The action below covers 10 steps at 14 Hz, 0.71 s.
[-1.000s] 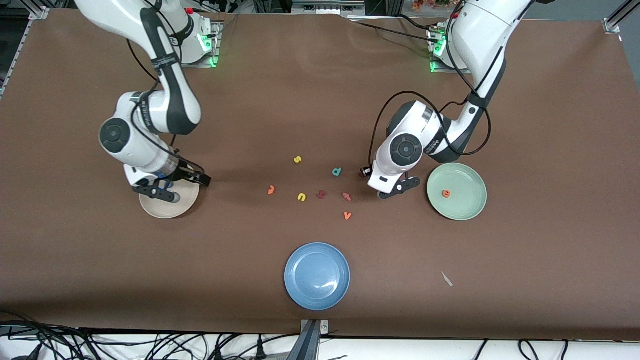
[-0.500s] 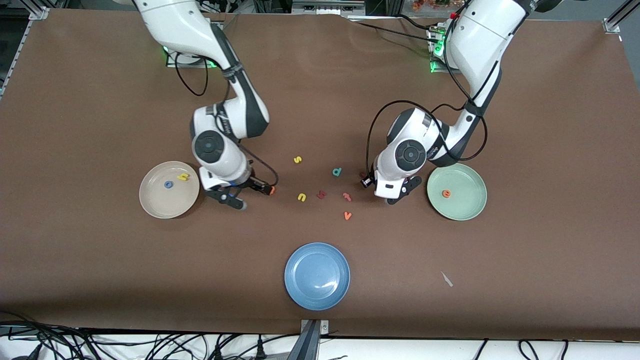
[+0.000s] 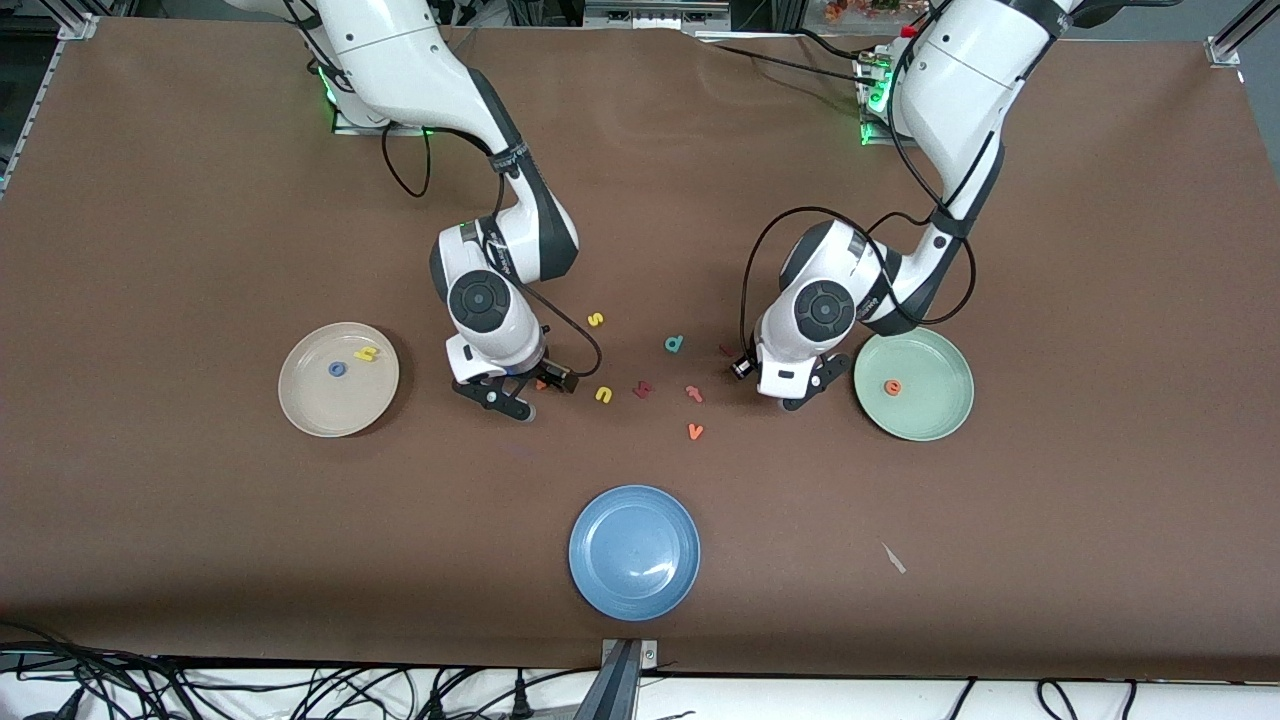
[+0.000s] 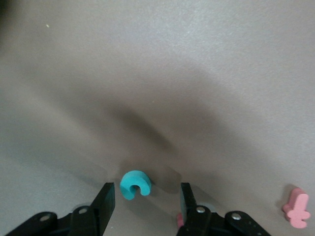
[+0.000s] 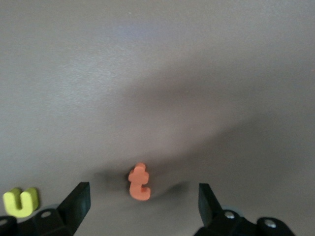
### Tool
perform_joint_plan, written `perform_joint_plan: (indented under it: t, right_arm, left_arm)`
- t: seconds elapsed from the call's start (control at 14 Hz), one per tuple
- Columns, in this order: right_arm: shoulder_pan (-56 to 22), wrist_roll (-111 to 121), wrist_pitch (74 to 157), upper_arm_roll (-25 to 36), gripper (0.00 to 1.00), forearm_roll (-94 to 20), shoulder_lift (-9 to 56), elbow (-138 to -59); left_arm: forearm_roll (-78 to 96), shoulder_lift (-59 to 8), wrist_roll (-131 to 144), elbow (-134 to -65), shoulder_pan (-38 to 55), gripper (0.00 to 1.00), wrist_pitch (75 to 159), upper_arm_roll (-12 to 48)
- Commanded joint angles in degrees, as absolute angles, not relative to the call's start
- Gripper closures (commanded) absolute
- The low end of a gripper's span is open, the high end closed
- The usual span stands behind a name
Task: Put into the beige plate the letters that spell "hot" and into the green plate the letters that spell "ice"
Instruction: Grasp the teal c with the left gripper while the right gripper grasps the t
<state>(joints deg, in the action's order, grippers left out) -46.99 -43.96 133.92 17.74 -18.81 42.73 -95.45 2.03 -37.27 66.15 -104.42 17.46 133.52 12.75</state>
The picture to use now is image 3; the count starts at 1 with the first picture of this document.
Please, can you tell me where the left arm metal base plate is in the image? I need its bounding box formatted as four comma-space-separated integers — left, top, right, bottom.
853, 50, 901, 148

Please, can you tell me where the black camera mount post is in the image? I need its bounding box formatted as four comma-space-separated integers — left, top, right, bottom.
572, 640, 641, 720

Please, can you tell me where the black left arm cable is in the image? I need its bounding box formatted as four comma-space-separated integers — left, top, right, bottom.
740, 55, 1001, 351

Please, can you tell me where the green round plate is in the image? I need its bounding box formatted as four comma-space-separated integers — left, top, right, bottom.
853, 326, 975, 443

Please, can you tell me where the blue round plate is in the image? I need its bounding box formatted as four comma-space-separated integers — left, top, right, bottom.
568, 485, 702, 623

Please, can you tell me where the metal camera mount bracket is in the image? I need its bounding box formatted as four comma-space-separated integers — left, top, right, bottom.
600, 638, 660, 671

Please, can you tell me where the black table cable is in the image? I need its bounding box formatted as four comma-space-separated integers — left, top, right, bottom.
790, 28, 871, 63
695, 40, 881, 86

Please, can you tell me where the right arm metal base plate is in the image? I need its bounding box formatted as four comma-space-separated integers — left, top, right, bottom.
318, 60, 433, 136

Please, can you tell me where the beige round plate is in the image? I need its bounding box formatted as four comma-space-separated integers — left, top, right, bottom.
278, 322, 401, 439

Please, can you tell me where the grey metal equipment box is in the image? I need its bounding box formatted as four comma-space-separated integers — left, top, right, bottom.
583, 0, 733, 31

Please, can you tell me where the aluminium frame profile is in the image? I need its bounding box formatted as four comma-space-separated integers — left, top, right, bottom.
0, 10, 101, 201
1205, 0, 1280, 69

